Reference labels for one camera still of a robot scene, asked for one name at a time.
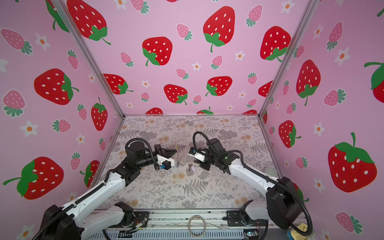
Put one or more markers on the aluminium corner post left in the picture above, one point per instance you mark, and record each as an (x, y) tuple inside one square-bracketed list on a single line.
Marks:
[(78, 38)]

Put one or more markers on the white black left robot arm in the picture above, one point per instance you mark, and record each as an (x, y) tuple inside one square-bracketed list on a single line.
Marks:
[(75, 220)]

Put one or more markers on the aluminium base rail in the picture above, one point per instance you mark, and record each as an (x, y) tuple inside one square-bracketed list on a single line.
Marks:
[(197, 224)]

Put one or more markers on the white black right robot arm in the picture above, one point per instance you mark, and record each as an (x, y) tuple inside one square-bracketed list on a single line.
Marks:
[(284, 204)]

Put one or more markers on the aluminium corner post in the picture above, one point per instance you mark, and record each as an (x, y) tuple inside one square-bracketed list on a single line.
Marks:
[(300, 30), (78, 38)]

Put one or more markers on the white plastic case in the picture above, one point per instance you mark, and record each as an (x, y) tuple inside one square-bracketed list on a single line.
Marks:
[(271, 172)]

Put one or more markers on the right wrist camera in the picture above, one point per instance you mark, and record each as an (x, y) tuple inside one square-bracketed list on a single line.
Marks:
[(198, 155)]

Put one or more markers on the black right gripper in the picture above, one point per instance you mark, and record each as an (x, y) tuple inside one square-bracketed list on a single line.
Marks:
[(204, 166)]

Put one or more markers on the metal keyring with yellow tag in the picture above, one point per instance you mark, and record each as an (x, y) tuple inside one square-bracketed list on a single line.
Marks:
[(178, 159)]

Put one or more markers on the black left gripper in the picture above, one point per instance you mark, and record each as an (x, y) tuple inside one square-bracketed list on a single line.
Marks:
[(160, 151)]

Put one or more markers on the aluminium corner post right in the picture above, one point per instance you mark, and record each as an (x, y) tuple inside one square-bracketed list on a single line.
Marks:
[(300, 30)]

